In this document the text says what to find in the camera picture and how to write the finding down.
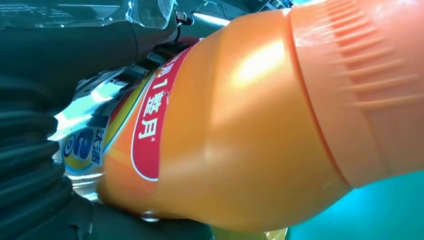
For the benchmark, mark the orange detergent bottle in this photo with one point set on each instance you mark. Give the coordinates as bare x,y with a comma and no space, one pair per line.
248,132

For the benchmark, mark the green table board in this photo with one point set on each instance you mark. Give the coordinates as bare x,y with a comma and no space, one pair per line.
381,212

